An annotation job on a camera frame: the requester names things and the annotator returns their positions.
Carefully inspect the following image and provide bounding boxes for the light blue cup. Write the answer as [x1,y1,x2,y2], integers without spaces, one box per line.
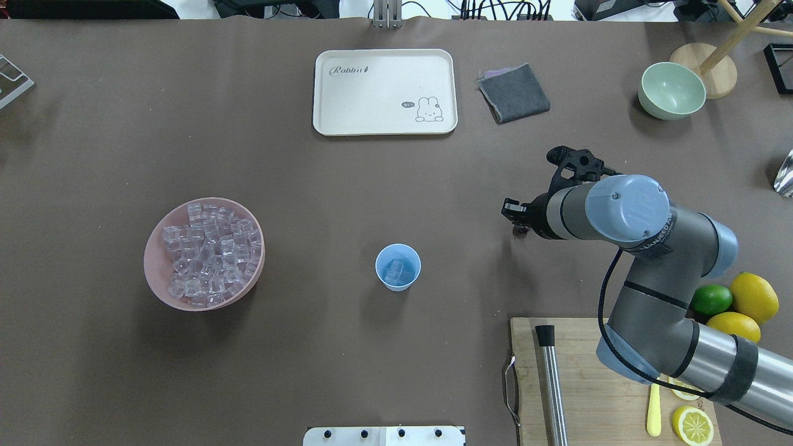
[375,243,422,292]

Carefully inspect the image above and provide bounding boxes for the lemon half slice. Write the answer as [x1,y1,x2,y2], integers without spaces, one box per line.
[672,406,716,445]
[667,376,702,401]

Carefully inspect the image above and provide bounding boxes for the wooden cup tree stand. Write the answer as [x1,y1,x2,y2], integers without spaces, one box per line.
[669,1,791,99]

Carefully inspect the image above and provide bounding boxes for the wooden cutting board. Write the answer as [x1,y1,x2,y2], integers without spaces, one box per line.
[510,317,685,445]

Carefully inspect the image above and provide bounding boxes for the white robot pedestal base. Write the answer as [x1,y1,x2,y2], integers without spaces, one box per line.
[302,426,467,445]

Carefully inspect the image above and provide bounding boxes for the yellow plastic knife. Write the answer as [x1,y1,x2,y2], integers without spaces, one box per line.
[645,383,662,437]

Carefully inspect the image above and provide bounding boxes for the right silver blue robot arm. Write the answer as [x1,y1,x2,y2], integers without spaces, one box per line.
[501,175,792,434]

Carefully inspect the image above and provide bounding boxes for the dark cherries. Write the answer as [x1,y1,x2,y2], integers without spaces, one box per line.
[512,225,532,238]

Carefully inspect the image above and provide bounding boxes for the aluminium frame post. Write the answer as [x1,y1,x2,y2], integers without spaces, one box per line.
[372,0,404,29]

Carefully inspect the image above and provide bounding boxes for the white cup rack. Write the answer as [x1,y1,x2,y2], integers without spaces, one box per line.
[0,55,35,109]

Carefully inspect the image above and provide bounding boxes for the steel ice scoop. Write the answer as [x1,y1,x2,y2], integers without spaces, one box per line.
[771,150,793,198]

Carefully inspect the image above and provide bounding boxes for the black camera cable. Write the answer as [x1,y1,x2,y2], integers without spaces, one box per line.
[597,248,793,434]

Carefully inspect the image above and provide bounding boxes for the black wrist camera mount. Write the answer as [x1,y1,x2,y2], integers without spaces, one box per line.
[546,145,622,196]

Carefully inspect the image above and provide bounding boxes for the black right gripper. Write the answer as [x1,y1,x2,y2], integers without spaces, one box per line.
[501,193,552,240]

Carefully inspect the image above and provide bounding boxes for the pink bowl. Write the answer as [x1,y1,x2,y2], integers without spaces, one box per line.
[142,197,266,312]

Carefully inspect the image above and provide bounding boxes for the steel muddler black tip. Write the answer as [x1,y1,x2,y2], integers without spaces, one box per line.
[535,325,569,445]

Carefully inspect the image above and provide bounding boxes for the grey folded cloth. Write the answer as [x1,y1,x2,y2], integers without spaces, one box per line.
[478,63,551,124]

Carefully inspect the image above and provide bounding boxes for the clear ice cubes pile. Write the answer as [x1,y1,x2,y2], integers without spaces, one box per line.
[162,203,265,307]

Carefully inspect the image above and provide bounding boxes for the mint green bowl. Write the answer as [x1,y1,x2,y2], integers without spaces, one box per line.
[637,61,706,120]

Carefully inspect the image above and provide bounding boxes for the yellow lemon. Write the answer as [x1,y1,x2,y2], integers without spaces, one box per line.
[729,272,781,325]
[706,312,761,343]

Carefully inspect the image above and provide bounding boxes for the cream rabbit tray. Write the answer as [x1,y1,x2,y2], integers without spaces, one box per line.
[312,49,458,138]

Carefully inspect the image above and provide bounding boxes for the green lime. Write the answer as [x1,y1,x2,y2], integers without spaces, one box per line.
[691,283,734,316]

